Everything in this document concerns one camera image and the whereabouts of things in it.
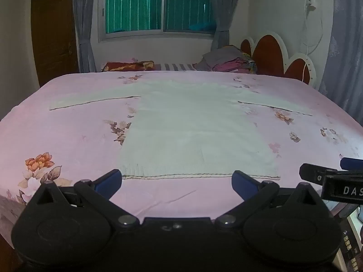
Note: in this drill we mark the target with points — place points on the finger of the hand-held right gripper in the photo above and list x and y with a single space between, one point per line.
351 163
314 173

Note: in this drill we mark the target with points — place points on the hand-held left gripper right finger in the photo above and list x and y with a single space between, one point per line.
241 182

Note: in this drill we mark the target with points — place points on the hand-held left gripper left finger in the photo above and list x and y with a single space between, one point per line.
109 180

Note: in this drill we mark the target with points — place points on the white knit sweater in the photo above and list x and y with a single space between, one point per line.
192 130

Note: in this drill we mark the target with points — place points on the pile of folded clothes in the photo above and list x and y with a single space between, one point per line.
227 59

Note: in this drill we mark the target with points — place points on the grey device with buttons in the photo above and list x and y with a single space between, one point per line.
350 238

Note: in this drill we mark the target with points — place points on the pink floral bedsheet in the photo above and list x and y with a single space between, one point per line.
71 136

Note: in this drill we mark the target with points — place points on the red patterned pillow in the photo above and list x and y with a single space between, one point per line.
127 66

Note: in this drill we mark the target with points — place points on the red and white headboard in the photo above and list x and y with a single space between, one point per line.
270 53

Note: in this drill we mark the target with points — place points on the grey striped pillow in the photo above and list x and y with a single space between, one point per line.
175 67

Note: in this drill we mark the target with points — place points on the brown wooden door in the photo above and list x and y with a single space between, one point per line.
52 31

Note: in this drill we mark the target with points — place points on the grey curtain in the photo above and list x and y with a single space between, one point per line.
83 22
225 11

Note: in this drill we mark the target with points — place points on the window with green blind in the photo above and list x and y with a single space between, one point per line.
158 4

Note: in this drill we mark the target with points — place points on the lilac patterned wall drape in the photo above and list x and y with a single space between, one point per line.
344 48

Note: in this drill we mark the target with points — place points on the white wall charger plug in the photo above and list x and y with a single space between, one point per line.
309 3

